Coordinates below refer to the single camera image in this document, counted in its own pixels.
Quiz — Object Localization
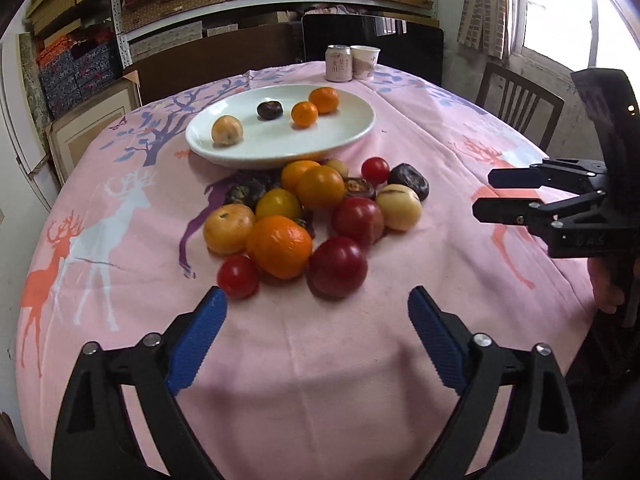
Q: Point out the dark mangosteen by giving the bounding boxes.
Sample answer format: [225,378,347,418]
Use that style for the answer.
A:
[256,100,283,120]
[224,177,273,210]

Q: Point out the yellow-orange persimmon fruit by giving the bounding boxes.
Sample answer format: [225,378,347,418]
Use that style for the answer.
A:
[203,204,256,256]

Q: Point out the red cherry tomato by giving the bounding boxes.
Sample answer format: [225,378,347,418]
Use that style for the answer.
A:
[217,255,259,300]
[360,157,390,186]

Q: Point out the patterned curtain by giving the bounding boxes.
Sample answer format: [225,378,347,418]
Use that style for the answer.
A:
[458,0,514,61]

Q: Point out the dark red plum front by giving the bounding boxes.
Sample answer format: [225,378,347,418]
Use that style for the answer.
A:
[307,236,369,299]

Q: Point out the dark brown wooden board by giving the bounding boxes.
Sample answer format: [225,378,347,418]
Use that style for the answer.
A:
[125,22,304,104]

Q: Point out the pink drink can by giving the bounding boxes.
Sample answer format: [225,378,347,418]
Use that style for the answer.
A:
[326,44,352,82]

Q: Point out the pale yellow round fruit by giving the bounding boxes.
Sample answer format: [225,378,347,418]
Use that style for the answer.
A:
[376,184,422,232]

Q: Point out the red cherry tomato back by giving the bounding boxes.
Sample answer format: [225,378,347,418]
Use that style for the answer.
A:
[360,157,390,186]

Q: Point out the dark mangosteen front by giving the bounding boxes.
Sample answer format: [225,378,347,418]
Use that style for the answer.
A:
[256,100,283,120]

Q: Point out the yellow tomato fruit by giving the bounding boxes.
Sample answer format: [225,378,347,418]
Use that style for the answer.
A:
[255,188,303,220]

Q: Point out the dark red plum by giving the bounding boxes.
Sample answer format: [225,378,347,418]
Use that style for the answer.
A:
[307,236,369,299]
[331,197,385,249]

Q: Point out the framed picture board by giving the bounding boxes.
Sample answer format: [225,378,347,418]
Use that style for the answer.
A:
[46,72,141,185]

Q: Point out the large orange mandarin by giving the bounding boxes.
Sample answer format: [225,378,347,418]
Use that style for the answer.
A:
[246,216,312,281]

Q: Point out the orange round fruit back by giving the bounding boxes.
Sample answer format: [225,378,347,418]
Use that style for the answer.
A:
[280,160,320,194]

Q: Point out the orange round fruit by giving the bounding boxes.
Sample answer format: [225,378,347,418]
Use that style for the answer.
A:
[280,160,320,194]
[295,166,346,211]

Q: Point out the person's hand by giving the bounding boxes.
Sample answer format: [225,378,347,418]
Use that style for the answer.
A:
[588,258,625,314]

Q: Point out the dark mangosteen back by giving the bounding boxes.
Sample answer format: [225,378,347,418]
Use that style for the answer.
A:
[224,177,273,210]

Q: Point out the small tan fruit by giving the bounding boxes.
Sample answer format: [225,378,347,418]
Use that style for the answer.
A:
[324,159,349,179]

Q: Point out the white paper cup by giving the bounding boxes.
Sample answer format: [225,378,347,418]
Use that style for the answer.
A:
[350,46,381,80]

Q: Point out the brown mangosteen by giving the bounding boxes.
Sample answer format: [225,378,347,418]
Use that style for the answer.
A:
[344,178,376,200]

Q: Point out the pale yellow fruit front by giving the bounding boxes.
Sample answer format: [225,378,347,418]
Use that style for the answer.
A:
[210,115,244,148]

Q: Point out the small orange tangerine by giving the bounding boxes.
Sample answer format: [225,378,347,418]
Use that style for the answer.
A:
[291,101,319,129]

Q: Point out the blue patterned storage boxes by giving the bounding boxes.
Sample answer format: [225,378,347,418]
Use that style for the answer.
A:
[37,25,122,119]

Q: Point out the dark date-like fruit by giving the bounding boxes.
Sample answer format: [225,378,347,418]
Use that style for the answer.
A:
[387,162,430,202]

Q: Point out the pink deer-print tablecloth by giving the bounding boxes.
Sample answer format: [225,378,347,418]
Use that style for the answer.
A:
[16,63,596,479]

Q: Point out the dark wooden chair right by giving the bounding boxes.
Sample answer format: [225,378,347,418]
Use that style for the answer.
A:
[475,62,564,151]

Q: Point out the black monitor panel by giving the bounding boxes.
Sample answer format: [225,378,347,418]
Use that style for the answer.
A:
[302,13,444,86]

